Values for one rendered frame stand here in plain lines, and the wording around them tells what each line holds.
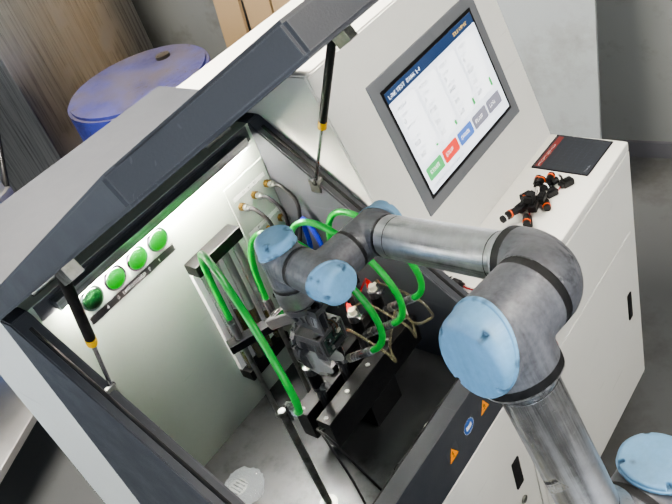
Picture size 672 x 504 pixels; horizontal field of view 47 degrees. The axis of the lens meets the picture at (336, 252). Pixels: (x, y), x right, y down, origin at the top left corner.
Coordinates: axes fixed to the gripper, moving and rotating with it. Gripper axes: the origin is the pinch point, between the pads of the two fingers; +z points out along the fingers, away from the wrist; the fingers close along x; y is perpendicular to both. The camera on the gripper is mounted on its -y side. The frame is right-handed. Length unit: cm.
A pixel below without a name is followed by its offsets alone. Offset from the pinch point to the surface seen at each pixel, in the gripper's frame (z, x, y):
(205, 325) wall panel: -2.9, -1.7, -32.0
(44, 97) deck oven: 15, 98, -257
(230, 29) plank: 26, 189, -217
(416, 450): 14.9, -1.1, 19.3
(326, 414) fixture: 11.9, -2.9, -1.4
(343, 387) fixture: 11.9, 4.6, -2.2
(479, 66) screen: -19, 87, -7
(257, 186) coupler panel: -21.0, 26.5, -31.6
